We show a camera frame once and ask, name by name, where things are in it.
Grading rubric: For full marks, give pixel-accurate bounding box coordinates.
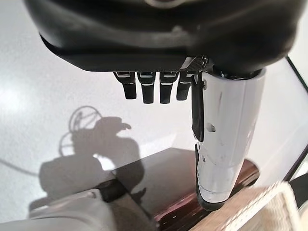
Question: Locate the cream wicker basket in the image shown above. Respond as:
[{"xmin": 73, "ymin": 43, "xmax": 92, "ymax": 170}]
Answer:
[{"xmin": 190, "ymin": 180, "xmax": 304, "ymax": 231}]

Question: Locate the glossy brown stool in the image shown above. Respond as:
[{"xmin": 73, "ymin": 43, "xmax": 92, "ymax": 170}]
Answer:
[{"xmin": 109, "ymin": 147, "xmax": 261, "ymax": 231}]

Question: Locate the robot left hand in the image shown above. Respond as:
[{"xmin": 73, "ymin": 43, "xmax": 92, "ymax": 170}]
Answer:
[{"xmin": 24, "ymin": 0, "xmax": 303, "ymax": 212}]

